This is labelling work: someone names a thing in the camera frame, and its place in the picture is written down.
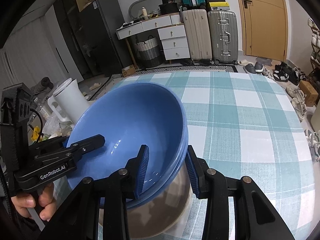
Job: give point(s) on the plaid teal tablecloth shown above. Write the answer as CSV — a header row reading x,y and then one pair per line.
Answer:
x,y
245,125

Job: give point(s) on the small box on floor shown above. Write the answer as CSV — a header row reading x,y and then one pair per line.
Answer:
x,y
128,71

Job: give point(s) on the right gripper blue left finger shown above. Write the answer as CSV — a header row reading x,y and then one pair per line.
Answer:
x,y
136,169

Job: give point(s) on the silver suitcase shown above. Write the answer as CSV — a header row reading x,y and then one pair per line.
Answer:
x,y
224,36

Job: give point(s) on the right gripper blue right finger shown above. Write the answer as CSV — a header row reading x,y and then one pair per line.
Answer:
x,y
196,168

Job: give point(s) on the plastic water bottle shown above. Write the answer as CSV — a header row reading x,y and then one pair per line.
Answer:
x,y
43,111

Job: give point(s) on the black refrigerator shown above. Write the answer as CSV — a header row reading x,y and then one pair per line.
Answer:
x,y
106,53

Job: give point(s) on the blue bowl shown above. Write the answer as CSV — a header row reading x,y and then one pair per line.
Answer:
x,y
129,116
176,189
154,184

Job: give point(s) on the white electric kettle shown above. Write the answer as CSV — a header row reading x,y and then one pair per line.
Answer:
x,y
67,102

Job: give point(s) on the wooden door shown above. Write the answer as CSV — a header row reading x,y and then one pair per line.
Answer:
x,y
264,28

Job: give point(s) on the woven laundry basket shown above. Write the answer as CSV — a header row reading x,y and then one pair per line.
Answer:
x,y
149,52

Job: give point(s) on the small cardboard box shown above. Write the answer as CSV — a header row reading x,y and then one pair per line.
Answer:
x,y
310,92

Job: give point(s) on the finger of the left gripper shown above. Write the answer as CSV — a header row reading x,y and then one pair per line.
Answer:
x,y
60,141
79,148

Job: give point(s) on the cream plate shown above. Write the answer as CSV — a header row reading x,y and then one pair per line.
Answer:
x,y
156,219

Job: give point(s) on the grey slippers pair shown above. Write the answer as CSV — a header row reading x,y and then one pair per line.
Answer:
x,y
254,69

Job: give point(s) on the person's left hand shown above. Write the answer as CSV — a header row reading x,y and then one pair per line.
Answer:
x,y
46,200

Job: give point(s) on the beige suitcase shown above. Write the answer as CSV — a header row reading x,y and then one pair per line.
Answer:
x,y
198,34

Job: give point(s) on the white desk with drawers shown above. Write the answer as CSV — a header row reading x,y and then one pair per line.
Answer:
x,y
169,30

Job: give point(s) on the oval mirror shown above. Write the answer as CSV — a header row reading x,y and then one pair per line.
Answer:
x,y
135,9

